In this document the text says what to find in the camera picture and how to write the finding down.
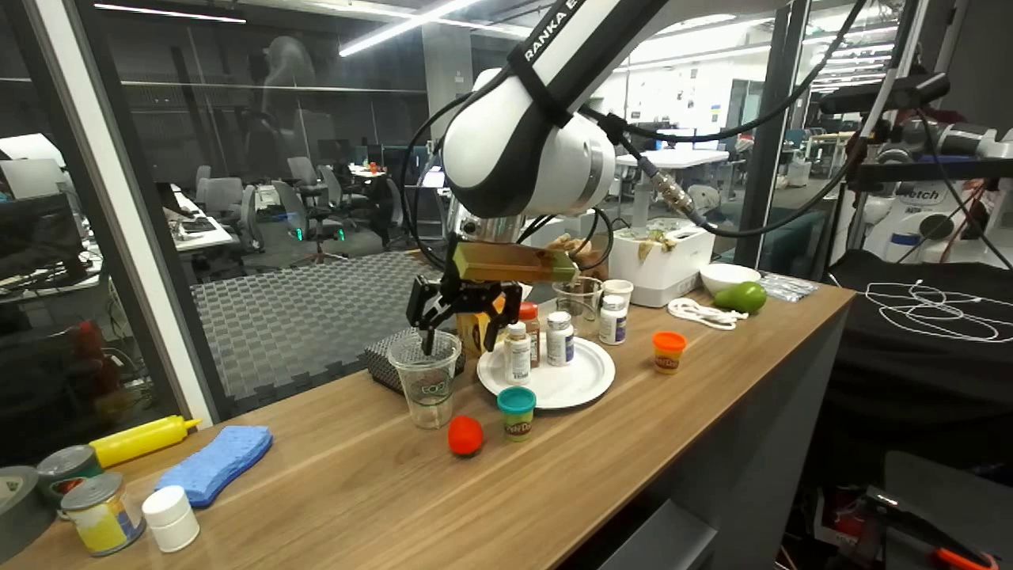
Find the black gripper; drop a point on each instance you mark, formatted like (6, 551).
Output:
(469, 306)

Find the orange-capped brown spice bottle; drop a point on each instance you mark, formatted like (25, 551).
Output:
(529, 327)

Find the white pill bottle blue label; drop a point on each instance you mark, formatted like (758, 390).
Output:
(557, 339)
(616, 320)

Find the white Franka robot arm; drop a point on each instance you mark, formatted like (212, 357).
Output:
(548, 160)

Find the white paper plate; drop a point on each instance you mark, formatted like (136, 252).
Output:
(573, 384)

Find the grey patterned box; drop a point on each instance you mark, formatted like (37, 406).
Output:
(380, 364)

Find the small red round object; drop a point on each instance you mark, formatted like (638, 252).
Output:
(467, 434)

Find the tan wrist-mounted block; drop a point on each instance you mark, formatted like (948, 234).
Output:
(511, 259)

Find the dark foam floor mat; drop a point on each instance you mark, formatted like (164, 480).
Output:
(305, 316)

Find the brown moose plush toy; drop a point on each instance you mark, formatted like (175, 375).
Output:
(573, 252)

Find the white paper cup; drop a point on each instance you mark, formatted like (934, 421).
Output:
(620, 289)

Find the white plastic bin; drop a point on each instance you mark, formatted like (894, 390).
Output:
(665, 272)

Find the blue cloth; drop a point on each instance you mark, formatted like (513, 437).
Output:
(217, 464)

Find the white bowl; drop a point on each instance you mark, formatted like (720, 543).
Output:
(731, 272)

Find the ceiling light strip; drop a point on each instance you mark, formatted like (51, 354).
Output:
(407, 27)

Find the green avocado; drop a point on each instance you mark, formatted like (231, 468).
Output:
(745, 297)

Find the small white lidded container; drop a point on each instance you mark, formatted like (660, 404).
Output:
(171, 519)

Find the clear plastic packet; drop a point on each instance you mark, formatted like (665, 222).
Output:
(786, 286)

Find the yellow-labelled tin can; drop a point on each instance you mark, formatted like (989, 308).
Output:
(100, 517)

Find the green tin can grey lid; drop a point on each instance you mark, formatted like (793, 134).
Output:
(65, 468)

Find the black cloth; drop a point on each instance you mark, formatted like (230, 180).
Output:
(919, 369)

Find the black equipment rig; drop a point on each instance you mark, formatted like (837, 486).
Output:
(930, 168)

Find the orange red tool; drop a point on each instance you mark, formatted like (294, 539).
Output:
(954, 556)

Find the white window frame post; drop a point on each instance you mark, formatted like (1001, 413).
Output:
(116, 209)

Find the grey duct tape roll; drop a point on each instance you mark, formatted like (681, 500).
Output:
(18, 508)

